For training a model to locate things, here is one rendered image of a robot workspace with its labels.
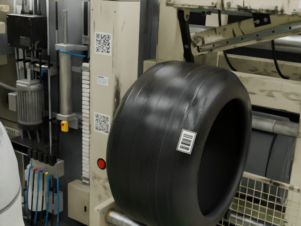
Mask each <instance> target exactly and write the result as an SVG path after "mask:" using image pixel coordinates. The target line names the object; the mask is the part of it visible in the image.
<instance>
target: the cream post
mask: <svg viewBox="0 0 301 226"><path fill-rule="evenodd" d="M139 19H140V0H90V226H94V208H95V207H96V206H98V205H100V204H101V203H103V202H105V201H106V200H108V199H110V198H112V197H113V196H112V192H111V189H110V185H109V182H108V177H107V171H106V149H107V142H108V135H106V134H102V133H99V132H96V131H94V112H97V113H102V114H105V115H109V116H110V127H111V124H112V121H113V118H114V115H115V113H116V110H117V108H118V106H119V104H120V102H121V100H122V98H123V96H124V95H125V93H126V92H127V90H128V89H129V88H130V86H131V85H132V84H133V83H134V82H135V81H136V80H137V78H138V43H139ZM95 31H96V32H103V33H111V34H112V55H111V56H110V55H104V54H97V53H95ZM97 75H98V76H103V77H108V86H106V85H102V84H98V83H97ZM99 160H103V161H104V163H105V167H103V168H100V167H99V165H98V161H99Z"/></svg>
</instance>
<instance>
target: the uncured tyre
mask: <svg viewBox="0 0 301 226"><path fill-rule="evenodd" d="M182 129H184V130H188V131H191V132H195V133H196V137H195V140H194V143H193V147H192V150H191V154H188V153H185V152H181V151H178V150H176V149H177V146H178V143H179V139H180V136H181V133H182ZM251 133H252V107H251V101H250V97H249V94H248V92H247V90H246V88H245V86H244V85H243V83H242V82H241V81H240V79H239V78H238V76H237V75H236V74H235V73H233V72H232V71H229V70H227V69H225V68H223V67H218V66H211V65H203V64H197V63H191V62H185V61H176V60H174V61H165V62H160V63H158V64H156V65H154V66H152V67H150V68H149V69H148V70H146V71H145V72H144V73H143V74H142V75H141V76H140V77H139V78H138V79H137V80H136V81H135V82H134V83H133V84H132V85H131V86H130V88H129V89H128V90H127V92H126V93H125V95H124V96H123V98H122V100H121V102H120V104H119V106H118V108H117V110H116V113H115V115H114V118H113V121H112V124H111V127H110V131H109V135H108V140H107V149H106V171H107V178H108V182H109V185H110V189H111V192H112V196H113V199H114V201H115V203H116V204H117V206H118V207H119V208H120V210H121V211H123V212H124V213H125V214H126V215H127V216H128V217H130V218H131V219H133V220H135V221H138V222H140V223H143V224H145V225H147V226H216V225H217V224H218V223H219V222H220V220H221V219H222V218H223V216H224V215H225V213H226V212H227V210H228V208H229V207H230V205H231V203H232V201H233V199H234V197H235V195H236V192H237V190H238V187H239V185H240V182H241V179H242V176H243V173H244V170H245V165H246V162H247V158H248V154H249V147H250V141H251ZM120 204H121V205H120ZM122 205H124V206H122ZM128 207H129V208H128ZM130 208H131V209H130ZM132 209H134V210H132ZM135 210H136V211H135ZM137 211H138V212H137Z"/></svg>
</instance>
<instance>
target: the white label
mask: <svg viewBox="0 0 301 226"><path fill-rule="evenodd" d="M195 137H196V133H195V132H191V131H188V130H184V129H182V133H181V136H180V139H179V143H178V146H177V149H176V150H178V151H181V152H185V153H188V154H191V150H192V147H193V144H194V140H195Z"/></svg>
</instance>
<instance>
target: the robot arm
mask: <svg viewBox="0 0 301 226"><path fill-rule="evenodd" d="M0 226H25V225H24V221H23V216H22V187H21V182H20V177H19V172H18V163H17V158H16V156H15V153H14V150H13V147H12V144H11V142H10V139H9V137H8V134H7V132H6V130H5V128H4V126H3V125H2V123H1V121H0Z"/></svg>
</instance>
